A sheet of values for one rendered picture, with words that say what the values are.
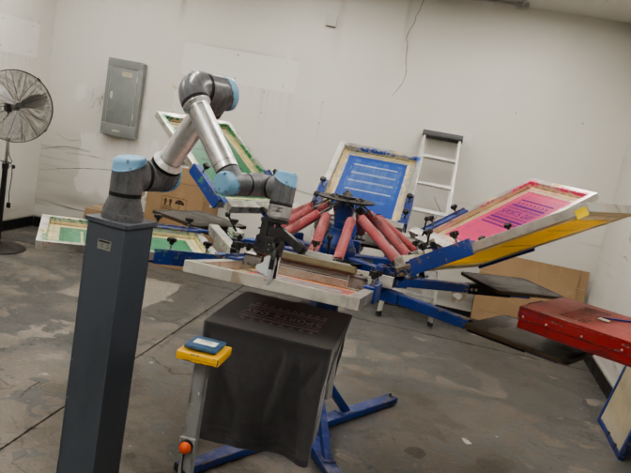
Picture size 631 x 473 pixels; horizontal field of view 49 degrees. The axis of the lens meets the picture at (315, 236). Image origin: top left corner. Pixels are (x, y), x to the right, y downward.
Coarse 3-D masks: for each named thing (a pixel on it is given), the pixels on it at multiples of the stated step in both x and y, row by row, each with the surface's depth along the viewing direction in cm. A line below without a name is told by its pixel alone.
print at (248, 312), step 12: (240, 312) 251; (252, 312) 254; (264, 312) 257; (276, 312) 260; (288, 312) 262; (276, 324) 245; (288, 324) 247; (300, 324) 250; (312, 324) 252; (324, 324) 255
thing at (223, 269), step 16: (192, 272) 224; (208, 272) 223; (224, 272) 222; (240, 272) 222; (288, 272) 295; (304, 272) 294; (272, 288) 220; (288, 288) 219; (304, 288) 218; (352, 288) 291; (336, 304) 216; (352, 304) 215
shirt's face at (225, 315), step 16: (240, 304) 261; (272, 304) 269; (288, 304) 273; (304, 304) 277; (208, 320) 235; (224, 320) 238; (240, 320) 242; (336, 320) 263; (288, 336) 234; (304, 336) 237; (320, 336) 240; (336, 336) 243
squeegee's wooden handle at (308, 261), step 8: (264, 256) 284; (288, 256) 275; (296, 256) 275; (304, 256) 275; (304, 264) 277; (312, 264) 274; (320, 264) 273; (328, 264) 273; (336, 264) 272; (344, 272) 274; (352, 272) 271
